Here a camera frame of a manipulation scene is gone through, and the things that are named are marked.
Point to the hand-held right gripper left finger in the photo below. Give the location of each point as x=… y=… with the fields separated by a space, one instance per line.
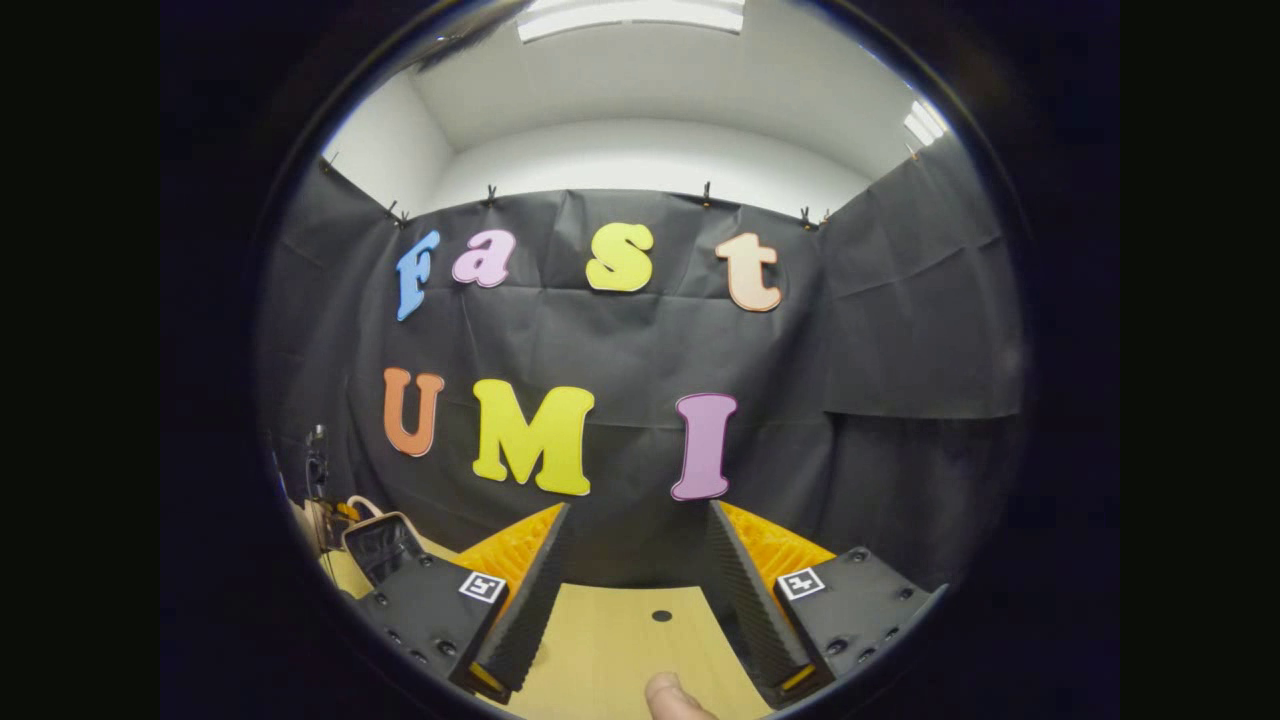
x=530 y=610

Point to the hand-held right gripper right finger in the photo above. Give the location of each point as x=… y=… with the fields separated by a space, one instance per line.
x=745 y=610

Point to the beige suitcase with black lining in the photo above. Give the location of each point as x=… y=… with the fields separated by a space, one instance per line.
x=385 y=545

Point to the small ceiling light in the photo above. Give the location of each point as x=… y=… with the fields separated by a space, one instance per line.
x=925 y=121

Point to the long ceiling light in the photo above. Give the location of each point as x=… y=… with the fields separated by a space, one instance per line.
x=630 y=15

